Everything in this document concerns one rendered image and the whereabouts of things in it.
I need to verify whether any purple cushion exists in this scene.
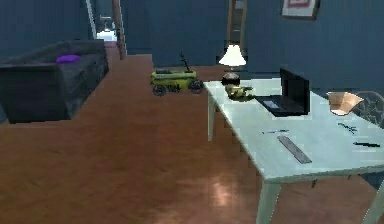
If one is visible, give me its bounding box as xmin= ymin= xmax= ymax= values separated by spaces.
xmin=55 ymin=54 xmax=81 ymax=65

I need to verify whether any black laptop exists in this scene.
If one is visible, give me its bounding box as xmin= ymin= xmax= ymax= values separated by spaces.
xmin=255 ymin=67 xmax=311 ymax=118

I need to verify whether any brown wooden ladder shelf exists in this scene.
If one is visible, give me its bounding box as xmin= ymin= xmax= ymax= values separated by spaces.
xmin=226 ymin=0 xmax=248 ymax=51

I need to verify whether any pale green table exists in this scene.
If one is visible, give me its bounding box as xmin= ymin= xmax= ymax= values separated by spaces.
xmin=203 ymin=78 xmax=384 ymax=224

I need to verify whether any black pen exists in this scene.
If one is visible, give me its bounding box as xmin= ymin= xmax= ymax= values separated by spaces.
xmin=352 ymin=141 xmax=381 ymax=148

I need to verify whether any grey remote control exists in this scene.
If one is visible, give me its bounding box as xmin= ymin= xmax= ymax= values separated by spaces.
xmin=276 ymin=134 xmax=313 ymax=165

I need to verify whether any dark blue pencil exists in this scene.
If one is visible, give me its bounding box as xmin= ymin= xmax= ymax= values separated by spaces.
xmin=261 ymin=129 xmax=290 ymax=135

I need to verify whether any dark grey sofa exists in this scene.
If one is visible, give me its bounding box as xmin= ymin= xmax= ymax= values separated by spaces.
xmin=0 ymin=39 xmax=110 ymax=125

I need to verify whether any brown wooden room door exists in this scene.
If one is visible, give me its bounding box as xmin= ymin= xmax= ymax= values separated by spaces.
xmin=111 ymin=0 xmax=128 ymax=61

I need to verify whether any grey patterned chair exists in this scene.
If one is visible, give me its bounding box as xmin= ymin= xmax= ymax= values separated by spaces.
xmin=351 ymin=90 xmax=384 ymax=130

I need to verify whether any yellow wheeled cart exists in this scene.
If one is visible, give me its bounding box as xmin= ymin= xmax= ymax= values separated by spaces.
xmin=149 ymin=51 xmax=204 ymax=97

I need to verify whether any white shade table lamp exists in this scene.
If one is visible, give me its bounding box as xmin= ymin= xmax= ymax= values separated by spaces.
xmin=218 ymin=44 xmax=248 ymax=86

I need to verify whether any framed wall picture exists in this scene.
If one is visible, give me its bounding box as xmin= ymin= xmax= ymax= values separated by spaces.
xmin=281 ymin=0 xmax=321 ymax=20

